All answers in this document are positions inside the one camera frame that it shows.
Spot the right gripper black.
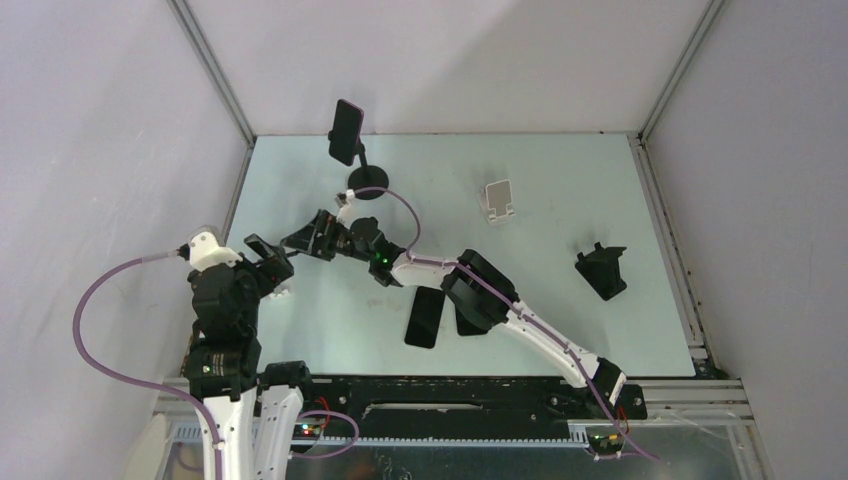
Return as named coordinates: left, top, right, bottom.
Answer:
left=281, top=211, right=373, bottom=266

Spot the black phone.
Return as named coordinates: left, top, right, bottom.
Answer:
left=404, top=287, right=446, bottom=349
left=455, top=307, right=489, bottom=337

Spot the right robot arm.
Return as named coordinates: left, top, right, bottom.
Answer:
left=281, top=210, right=627, bottom=418

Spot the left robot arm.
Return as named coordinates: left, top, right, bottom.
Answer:
left=181, top=229, right=316, bottom=479

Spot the white small phone stand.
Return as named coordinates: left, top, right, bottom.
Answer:
left=268, top=284, right=291, bottom=300

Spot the black round-base phone stand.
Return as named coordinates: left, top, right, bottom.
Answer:
left=327, top=130, right=389, bottom=200

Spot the phone on tall stand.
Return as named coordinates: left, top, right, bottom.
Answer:
left=328, top=99, right=364, bottom=166

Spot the white folding phone stand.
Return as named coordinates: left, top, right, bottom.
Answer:
left=480, top=179, right=516, bottom=226

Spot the black wedge phone stand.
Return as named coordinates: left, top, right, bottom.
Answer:
left=575, top=242, right=627, bottom=301

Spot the left controller board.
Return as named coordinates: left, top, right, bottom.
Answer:
left=292, top=423, right=324, bottom=443

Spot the controller board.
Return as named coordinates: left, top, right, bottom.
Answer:
left=588, top=433, right=624, bottom=456
left=292, top=423, right=324, bottom=443

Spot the right controller board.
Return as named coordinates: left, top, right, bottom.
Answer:
left=588, top=433, right=624, bottom=456

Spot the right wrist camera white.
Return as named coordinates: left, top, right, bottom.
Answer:
left=334, top=189, right=356, bottom=212

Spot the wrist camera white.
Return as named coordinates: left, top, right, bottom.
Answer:
left=187, top=226, right=242, bottom=272
left=334, top=189, right=356, bottom=212

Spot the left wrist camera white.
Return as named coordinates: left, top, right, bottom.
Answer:
left=187, top=226, right=242, bottom=272

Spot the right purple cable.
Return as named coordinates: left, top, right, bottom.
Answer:
left=334, top=186, right=664, bottom=462

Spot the purple cable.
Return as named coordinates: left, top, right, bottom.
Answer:
left=72, top=245, right=230, bottom=480
left=334, top=186, right=664, bottom=462

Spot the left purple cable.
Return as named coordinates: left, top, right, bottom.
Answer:
left=72, top=245, right=230, bottom=480

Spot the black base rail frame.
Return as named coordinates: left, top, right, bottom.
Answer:
left=261, top=360, right=730, bottom=444

